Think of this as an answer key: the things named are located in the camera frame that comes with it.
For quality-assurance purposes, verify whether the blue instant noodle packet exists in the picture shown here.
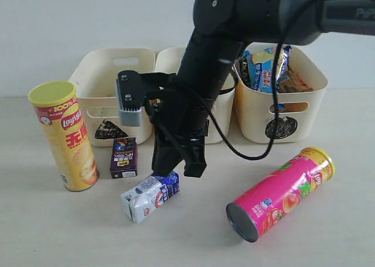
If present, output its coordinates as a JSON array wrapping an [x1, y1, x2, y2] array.
[[237, 45, 292, 94]]

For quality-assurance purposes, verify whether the orange instant noodle packet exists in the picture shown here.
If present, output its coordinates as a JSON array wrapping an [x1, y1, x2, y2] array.
[[278, 66, 313, 112]]

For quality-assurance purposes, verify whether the cream bin circle mark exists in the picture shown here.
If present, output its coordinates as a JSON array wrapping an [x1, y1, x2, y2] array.
[[233, 43, 329, 145]]

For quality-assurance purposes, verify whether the cream bin square mark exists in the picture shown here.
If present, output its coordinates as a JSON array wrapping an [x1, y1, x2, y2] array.
[[153, 47, 237, 145]]

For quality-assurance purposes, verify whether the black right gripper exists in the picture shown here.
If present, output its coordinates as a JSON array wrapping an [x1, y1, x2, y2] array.
[[142, 72, 219, 178]]

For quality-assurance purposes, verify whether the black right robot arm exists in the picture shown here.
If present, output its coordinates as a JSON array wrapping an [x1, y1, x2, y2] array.
[[141, 0, 374, 177]]

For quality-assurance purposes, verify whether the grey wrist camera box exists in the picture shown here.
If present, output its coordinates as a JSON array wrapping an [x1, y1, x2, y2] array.
[[116, 70, 144, 127]]

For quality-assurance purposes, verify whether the yellow Lay's chip can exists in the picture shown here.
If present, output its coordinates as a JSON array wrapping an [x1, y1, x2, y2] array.
[[28, 81, 99, 191]]

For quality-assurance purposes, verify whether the cream bin triangle mark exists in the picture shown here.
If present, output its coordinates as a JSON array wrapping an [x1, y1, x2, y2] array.
[[68, 47, 156, 148]]

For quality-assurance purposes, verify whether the purple juice box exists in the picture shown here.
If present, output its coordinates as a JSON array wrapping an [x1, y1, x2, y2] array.
[[110, 138, 138, 179]]

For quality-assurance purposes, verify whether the pink Lay's chip can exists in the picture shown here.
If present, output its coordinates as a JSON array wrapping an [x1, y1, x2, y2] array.
[[226, 147, 335, 242]]

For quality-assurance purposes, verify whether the white blue milk carton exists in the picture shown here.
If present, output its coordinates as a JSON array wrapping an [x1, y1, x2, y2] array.
[[121, 171, 180, 224]]

